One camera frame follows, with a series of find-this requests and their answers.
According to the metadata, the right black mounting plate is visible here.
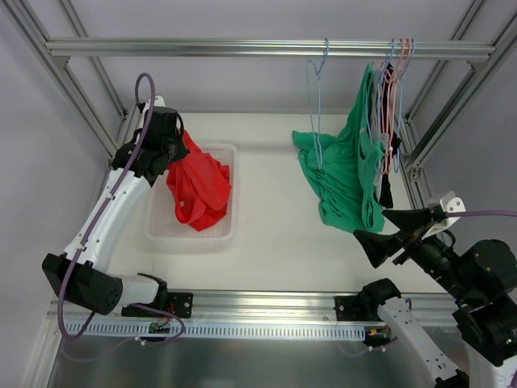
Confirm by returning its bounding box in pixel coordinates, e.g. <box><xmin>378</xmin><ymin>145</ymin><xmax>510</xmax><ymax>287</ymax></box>
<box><xmin>334</xmin><ymin>295</ymin><xmax>366</xmax><ymax>322</ymax></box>

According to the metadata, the pink wire hanger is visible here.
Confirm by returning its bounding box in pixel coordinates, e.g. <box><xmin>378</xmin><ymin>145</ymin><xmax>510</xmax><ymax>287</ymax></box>
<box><xmin>376</xmin><ymin>38</ymin><xmax>416</xmax><ymax>175</ymax></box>

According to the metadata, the light blue wire hanger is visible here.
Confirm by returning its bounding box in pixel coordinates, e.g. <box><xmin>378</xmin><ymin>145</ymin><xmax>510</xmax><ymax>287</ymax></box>
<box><xmin>305</xmin><ymin>37</ymin><xmax>330</xmax><ymax>168</ymax></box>

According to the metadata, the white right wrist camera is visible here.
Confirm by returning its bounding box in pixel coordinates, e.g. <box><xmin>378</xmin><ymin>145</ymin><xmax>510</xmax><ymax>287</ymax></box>
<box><xmin>424</xmin><ymin>191</ymin><xmax>466</xmax><ymax>238</ymax></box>

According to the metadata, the grey garment on hanger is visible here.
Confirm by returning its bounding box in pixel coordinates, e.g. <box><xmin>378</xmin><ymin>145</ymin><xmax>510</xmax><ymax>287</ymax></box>
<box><xmin>372</xmin><ymin>68</ymin><xmax>393</xmax><ymax>193</ymax></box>

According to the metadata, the red tank top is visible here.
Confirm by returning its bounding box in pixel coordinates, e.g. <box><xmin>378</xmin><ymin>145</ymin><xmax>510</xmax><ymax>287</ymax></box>
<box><xmin>166</xmin><ymin>133</ymin><xmax>232</xmax><ymax>232</ymax></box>

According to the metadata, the aluminium frame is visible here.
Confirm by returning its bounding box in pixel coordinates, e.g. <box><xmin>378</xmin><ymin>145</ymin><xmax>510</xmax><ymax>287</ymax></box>
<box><xmin>1</xmin><ymin>1</ymin><xmax>516</xmax><ymax>333</ymax></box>

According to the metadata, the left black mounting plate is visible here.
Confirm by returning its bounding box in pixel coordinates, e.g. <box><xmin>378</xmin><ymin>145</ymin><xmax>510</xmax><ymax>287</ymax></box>
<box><xmin>166</xmin><ymin>292</ymin><xmax>194</xmax><ymax>319</ymax></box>

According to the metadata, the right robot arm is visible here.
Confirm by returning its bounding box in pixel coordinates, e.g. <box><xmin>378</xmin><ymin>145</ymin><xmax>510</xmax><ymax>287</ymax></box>
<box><xmin>344</xmin><ymin>205</ymin><xmax>516</xmax><ymax>387</ymax></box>

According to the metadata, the black garment on hanger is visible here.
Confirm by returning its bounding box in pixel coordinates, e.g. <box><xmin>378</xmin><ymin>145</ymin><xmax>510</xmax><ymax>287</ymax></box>
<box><xmin>377</xmin><ymin>62</ymin><xmax>401</xmax><ymax>209</ymax></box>

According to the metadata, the black mounting plate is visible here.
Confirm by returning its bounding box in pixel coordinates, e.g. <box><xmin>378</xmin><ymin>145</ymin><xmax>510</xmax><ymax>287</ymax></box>
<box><xmin>334</xmin><ymin>295</ymin><xmax>366</xmax><ymax>322</ymax></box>
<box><xmin>166</xmin><ymin>292</ymin><xmax>194</xmax><ymax>319</ymax></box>

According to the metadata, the white plastic perforated basket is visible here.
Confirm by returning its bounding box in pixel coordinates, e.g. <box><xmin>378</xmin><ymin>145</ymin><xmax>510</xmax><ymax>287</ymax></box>
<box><xmin>144</xmin><ymin>143</ymin><xmax>238</xmax><ymax>254</ymax></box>

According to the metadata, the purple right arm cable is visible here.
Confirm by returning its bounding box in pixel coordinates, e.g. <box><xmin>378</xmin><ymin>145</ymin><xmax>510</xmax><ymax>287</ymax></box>
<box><xmin>446</xmin><ymin>209</ymin><xmax>517</xmax><ymax>219</ymax></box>

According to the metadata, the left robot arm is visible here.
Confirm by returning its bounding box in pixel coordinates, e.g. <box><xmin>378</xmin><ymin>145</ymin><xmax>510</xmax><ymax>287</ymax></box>
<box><xmin>42</xmin><ymin>107</ymin><xmax>188</xmax><ymax>316</ymax></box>

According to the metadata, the green tank top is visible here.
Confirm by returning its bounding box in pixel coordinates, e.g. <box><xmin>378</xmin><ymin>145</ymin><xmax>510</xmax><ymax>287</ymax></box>
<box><xmin>292</xmin><ymin>64</ymin><xmax>385</xmax><ymax>233</ymax></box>

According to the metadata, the white slotted cable duct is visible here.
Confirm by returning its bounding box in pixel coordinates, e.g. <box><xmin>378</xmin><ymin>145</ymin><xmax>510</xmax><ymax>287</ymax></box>
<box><xmin>85</xmin><ymin>319</ymin><xmax>366</xmax><ymax>342</ymax></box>

